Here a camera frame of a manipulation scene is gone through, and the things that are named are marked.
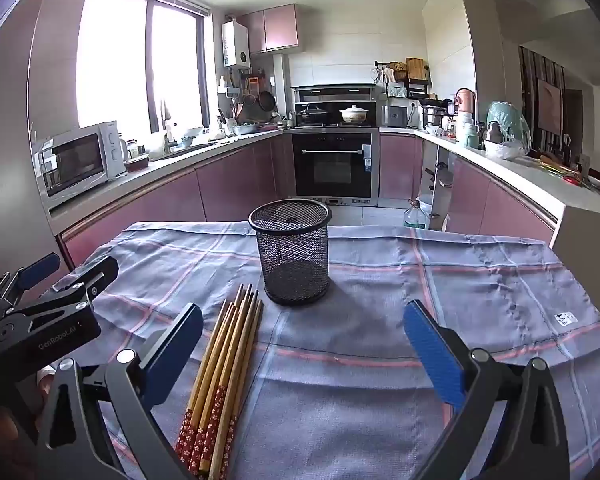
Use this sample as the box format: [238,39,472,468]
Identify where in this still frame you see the black wall rack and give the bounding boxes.
[375,57,433,98]

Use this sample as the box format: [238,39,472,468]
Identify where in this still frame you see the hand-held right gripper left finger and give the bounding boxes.
[36,303,204,480]

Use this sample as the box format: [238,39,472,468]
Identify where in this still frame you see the blue checked tablecloth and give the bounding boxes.
[60,220,600,480]

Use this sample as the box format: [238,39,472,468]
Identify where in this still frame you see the person's left hand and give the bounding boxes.
[35,369,57,403]

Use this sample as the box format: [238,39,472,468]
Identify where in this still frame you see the silver rice cooker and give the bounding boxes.
[381,105,410,128]

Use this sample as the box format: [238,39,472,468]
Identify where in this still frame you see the green appliance under plastic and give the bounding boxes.
[485,101,531,148]

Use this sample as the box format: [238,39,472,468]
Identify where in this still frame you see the white wall water heater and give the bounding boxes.
[222,21,251,68]

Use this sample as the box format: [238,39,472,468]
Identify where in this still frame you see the white bucket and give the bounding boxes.
[417,194,452,231]

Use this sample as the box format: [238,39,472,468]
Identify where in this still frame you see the steel stock pot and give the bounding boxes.
[420,105,448,128]

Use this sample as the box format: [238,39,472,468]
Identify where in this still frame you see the black mesh utensil holder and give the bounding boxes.
[248,198,332,306]

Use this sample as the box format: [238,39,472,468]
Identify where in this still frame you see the copper pink thermos jug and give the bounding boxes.
[454,88,477,117]

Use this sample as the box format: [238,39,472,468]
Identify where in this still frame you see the black wok with lid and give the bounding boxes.
[296,103,329,126]

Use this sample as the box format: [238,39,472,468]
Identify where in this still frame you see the pink wall cabinet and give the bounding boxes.
[237,4,301,55]

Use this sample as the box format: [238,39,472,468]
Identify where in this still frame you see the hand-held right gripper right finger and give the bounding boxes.
[403,299,571,480]

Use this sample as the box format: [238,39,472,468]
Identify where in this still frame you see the pink kitchen base cabinets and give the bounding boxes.
[55,130,563,261]

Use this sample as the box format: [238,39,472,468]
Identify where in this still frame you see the bundle of bamboo chopsticks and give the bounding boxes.
[174,283,265,480]

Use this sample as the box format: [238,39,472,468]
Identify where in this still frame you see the kitchen window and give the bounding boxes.
[77,0,211,133]

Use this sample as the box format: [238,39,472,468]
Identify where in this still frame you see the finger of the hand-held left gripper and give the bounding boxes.
[0,253,61,306]
[0,256,120,343]

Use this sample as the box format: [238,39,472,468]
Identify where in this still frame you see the steel range hood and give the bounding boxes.
[292,84,378,106]

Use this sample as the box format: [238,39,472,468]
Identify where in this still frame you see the black built-in oven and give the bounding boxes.
[292,130,380,206]

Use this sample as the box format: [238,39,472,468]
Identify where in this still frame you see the plastic oil bottle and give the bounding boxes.
[404,199,428,229]

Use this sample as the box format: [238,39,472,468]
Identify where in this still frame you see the white bowl under plastic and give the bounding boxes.
[484,140,523,160]

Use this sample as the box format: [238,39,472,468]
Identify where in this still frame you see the white microwave oven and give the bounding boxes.
[32,121,123,198]

